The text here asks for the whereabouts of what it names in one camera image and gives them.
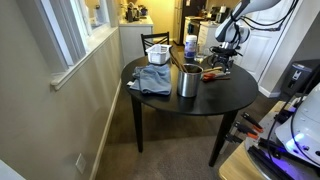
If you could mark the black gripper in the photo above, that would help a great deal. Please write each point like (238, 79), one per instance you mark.
(223, 56)

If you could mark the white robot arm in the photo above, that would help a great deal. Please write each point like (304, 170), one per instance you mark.
(236, 28)

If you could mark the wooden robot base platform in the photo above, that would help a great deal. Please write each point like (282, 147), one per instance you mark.
(238, 166)

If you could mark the light wooden spatula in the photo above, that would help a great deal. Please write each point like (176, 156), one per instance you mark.
(212, 69)

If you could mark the silver metal utensil holder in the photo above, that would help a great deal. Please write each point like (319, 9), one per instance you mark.
(189, 80)

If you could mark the wooden spoons in holder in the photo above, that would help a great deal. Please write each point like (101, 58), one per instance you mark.
(177, 63)

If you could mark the clear glass mug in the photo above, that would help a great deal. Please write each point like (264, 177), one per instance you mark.
(201, 53)

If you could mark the round black table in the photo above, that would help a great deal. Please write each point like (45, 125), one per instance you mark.
(218, 97)

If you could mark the white door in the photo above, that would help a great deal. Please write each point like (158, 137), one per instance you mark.
(257, 50)

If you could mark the black orange clamp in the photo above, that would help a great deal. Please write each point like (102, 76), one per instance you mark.
(252, 121)
(246, 130)

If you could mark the white plastic basket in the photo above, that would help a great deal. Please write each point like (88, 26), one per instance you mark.
(158, 54)

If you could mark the black wooden chair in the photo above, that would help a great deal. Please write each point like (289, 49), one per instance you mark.
(148, 40)

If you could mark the blue cloth towel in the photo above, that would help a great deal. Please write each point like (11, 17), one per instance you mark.
(152, 79)

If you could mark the white kitchen counter cabinet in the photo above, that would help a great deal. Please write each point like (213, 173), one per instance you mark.
(130, 35)

